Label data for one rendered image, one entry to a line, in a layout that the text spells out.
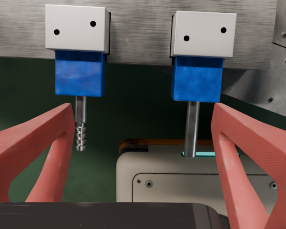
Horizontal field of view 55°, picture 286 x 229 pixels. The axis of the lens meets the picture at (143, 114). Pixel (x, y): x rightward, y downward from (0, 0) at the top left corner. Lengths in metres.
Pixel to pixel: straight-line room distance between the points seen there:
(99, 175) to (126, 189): 0.32
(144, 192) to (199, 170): 0.19
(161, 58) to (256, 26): 0.09
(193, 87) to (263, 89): 0.12
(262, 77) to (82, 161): 0.97
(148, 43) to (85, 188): 1.04
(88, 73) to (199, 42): 0.10
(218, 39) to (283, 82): 0.13
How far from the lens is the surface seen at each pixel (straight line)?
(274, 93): 0.35
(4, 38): 0.29
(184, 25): 0.24
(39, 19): 0.28
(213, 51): 0.24
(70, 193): 1.27
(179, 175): 0.91
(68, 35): 0.25
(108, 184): 1.23
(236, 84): 0.34
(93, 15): 0.24
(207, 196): 0.95
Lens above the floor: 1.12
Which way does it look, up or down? 81 degrees down
